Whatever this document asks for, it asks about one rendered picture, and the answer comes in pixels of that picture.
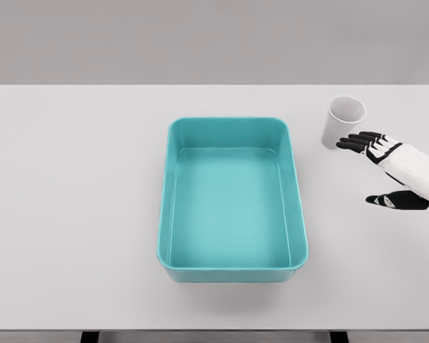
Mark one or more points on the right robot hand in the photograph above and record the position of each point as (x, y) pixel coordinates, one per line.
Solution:
(411, 166)

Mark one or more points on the white paper cup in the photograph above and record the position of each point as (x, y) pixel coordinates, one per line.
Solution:
(337, 119)

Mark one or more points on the teal rectangular plastic basket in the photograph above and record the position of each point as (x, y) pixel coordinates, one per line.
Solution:
(232, 207)

